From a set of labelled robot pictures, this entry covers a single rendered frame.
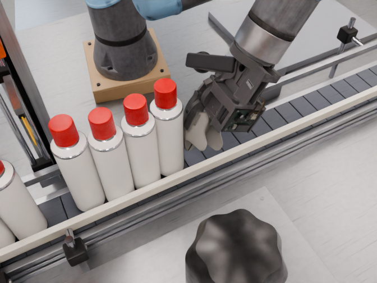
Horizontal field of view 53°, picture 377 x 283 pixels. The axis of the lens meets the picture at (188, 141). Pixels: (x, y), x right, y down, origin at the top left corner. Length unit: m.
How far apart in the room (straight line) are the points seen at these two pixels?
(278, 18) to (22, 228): 0.48
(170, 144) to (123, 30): 0.30
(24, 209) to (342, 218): 0.54
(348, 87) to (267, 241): 0.65
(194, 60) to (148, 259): 0.33
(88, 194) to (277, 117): 0.41
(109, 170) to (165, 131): 0.10
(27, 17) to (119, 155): 0.76
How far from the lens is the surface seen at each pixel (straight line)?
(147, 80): 0.89
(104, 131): 0.53
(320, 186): 0.79
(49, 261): 0.69
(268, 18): 0.53
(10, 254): 0.66
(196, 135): 0.63
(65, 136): 0.53
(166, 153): 0.64
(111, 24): 0.81
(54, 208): 0.70
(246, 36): 0.55
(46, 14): 1.24
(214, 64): 0.61
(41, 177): 0.65
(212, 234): 0.31
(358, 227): 0.77
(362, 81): 0.95
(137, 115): 0.53
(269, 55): 0.55
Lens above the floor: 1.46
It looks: 51 degrees down
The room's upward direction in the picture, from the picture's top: straight up
